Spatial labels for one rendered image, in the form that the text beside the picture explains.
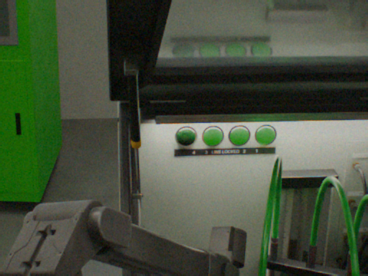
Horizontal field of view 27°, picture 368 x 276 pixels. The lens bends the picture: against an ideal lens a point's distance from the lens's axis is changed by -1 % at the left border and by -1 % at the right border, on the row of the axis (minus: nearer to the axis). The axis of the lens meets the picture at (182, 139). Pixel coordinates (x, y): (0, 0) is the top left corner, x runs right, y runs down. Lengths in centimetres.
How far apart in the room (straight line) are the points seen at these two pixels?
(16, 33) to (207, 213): 229
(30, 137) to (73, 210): 323
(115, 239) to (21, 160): 328
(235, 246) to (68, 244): 50
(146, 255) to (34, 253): 20
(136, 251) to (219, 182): 80
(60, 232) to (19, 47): 311
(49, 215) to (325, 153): 101
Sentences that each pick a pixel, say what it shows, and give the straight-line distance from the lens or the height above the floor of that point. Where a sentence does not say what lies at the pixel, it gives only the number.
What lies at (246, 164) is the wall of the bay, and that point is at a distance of 175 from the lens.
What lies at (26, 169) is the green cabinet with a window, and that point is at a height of 28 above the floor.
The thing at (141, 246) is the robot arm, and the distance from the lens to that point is 99.
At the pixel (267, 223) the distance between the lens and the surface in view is 139.
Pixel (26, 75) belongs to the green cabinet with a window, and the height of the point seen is 81.
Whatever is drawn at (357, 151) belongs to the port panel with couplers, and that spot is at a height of 133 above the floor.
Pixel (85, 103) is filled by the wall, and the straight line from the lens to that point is 554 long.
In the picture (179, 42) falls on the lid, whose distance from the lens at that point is 125.
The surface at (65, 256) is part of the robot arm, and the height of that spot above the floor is 161.
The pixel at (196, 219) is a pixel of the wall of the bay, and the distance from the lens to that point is 180.
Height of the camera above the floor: 204
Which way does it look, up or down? 23 degrees down
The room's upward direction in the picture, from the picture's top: 1 degrees clockwise
